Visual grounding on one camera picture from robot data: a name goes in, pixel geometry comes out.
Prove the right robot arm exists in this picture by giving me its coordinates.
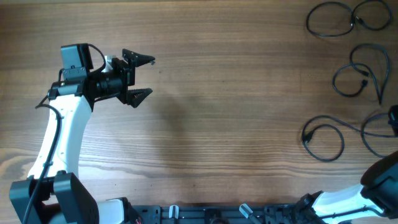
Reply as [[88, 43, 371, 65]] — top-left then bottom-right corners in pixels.
[[290, 105, 397, 223]]

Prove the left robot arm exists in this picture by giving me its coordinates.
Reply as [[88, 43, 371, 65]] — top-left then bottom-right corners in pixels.
[[9, 43, 155, 223]]

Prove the thin black usb cable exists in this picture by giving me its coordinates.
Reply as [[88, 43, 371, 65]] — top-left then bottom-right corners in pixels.
[[331, 43, 391, 106]]

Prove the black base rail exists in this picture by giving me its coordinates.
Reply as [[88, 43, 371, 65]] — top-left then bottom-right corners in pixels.
[[125, 204, 324, 224]]

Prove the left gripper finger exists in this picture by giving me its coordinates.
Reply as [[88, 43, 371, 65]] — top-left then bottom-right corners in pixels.
[[122, 49, 155, 67], [126, 88, 153, 108]]

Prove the black cable gold plug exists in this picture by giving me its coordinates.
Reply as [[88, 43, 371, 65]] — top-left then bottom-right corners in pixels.
[[305, 0, 393, 37]]

